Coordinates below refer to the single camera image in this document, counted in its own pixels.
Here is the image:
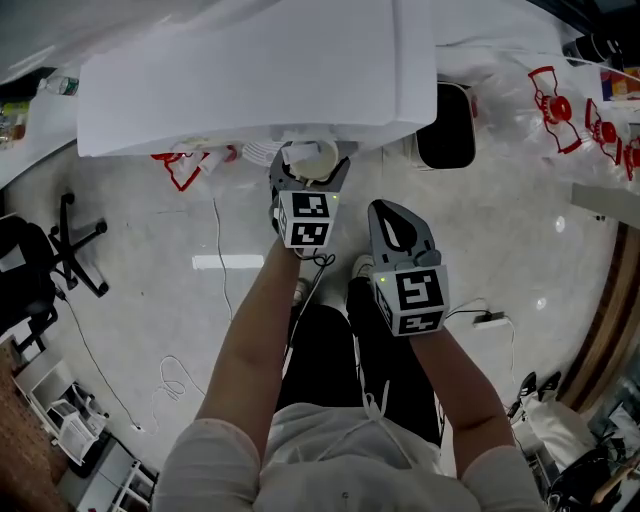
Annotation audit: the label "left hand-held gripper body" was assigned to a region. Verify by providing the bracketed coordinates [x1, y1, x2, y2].
[271, 189, 342, 250]

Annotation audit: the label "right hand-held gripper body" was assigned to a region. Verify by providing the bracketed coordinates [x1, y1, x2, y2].
[372, 241, 451, 338]

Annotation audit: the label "white round plastic part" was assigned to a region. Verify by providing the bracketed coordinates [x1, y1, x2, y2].
[285, 139, 342, 185]

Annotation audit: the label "person's right forearm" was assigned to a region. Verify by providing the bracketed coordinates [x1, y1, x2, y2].
[407, 324, 517, 480]

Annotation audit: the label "person's left forearm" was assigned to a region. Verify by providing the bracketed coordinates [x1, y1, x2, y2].
[194, 234, 304, 466]

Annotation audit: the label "white slotted drip tray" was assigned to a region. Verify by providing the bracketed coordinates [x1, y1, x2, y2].
[242, 140, 282, 168]

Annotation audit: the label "person's right shoe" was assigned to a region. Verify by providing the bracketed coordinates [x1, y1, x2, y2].
[351, 253, 376, 281]

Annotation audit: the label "white power strip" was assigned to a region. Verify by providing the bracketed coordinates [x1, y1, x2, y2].
[471, 311, 507, 330]

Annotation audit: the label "clear plastic bag red print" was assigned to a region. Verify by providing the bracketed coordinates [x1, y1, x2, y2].
[438, 47, 640, 190]
[149, 142, 242, 194]

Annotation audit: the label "white bin black top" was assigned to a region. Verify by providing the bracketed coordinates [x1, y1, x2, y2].
[403, 80, 478, 173]

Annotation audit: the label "person's black trousers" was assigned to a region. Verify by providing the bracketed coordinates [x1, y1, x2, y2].
[274, 276, 446, 449]

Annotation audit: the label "person's white shirt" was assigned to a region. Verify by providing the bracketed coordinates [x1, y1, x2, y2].
[152, 402, 549, 512]

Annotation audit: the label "clear bottle green label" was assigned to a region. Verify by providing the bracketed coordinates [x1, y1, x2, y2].
[36, 74, 82, 98]

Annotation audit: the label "colourful printed box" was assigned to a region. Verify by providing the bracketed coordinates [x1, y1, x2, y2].
[599, 68, 640, 103]

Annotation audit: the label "black office chair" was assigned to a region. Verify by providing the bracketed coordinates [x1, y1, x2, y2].
[0, 191, 111, 357]

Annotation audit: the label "orange drink bottle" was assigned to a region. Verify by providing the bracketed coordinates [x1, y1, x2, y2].
[0, 122, 27, 150]

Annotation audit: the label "yellow green drink bottle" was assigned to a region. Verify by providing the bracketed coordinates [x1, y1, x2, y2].
[0, 101, 30, 125]

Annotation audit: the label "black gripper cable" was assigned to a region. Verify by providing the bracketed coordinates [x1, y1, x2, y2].
[282, 251, 337, 374]

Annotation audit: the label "grey floor cable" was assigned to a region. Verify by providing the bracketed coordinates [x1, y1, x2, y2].
[211, 196, 235, 322]

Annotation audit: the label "white coiled floor cable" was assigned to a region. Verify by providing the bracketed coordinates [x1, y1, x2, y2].
[131, 354, 207, 437]

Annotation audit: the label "black floor cable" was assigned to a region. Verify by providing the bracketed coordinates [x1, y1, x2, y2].
[51, 283, 142, 432]

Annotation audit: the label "white wire shelf cart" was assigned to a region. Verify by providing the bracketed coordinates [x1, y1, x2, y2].
[11, 348, 157, 512]

